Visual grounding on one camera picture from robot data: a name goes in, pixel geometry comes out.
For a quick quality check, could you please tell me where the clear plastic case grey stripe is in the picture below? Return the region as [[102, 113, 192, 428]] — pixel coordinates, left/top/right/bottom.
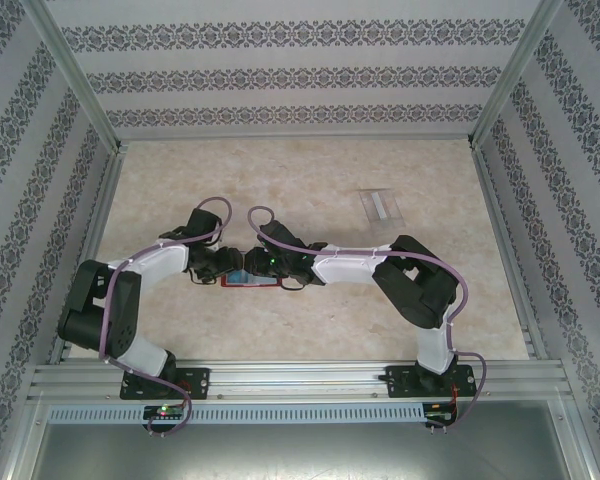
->
[[358, 187, 406, 234]]

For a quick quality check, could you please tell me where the aluminium back bar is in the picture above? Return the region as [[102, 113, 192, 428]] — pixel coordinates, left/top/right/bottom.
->
[[117, 131, 474, 144]]

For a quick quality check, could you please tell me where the small circuit board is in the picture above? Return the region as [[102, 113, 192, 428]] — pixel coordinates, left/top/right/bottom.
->
[[143, 404, 186, 420], [424, 402, 459, 426]]

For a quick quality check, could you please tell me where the aluminium mounting rail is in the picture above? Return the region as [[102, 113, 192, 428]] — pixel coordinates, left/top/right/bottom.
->
[[27, 358, 574, 401]]

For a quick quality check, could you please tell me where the aluminium side rail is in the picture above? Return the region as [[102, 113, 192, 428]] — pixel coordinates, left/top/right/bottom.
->
[[469, 142, 549, 359], [49, 144, 127, 364]]

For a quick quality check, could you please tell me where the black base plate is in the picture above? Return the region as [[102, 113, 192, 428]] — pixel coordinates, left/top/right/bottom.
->
[[383, 364, 480, 400], [119, 367, 211, 401]]

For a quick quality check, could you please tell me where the slotted cable duct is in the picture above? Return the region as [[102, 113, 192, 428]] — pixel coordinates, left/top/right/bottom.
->
[[47, 402, 426, 424]]

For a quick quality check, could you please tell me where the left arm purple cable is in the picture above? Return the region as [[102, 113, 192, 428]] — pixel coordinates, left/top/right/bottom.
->
[[99, 197, 231, 440]]

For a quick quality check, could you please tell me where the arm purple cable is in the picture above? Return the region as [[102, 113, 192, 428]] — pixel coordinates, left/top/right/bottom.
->
[[248, 205, 490, 435], [99, 197, 231, 440]]

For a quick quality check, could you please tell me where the aluminium frame post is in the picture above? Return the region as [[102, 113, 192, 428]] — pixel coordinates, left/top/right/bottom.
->
[[467, 0, 566, 150], [27, 0, 127, 152]]

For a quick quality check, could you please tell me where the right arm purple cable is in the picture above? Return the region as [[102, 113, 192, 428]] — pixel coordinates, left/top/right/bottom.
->
[[248, 205, 490, 435]]

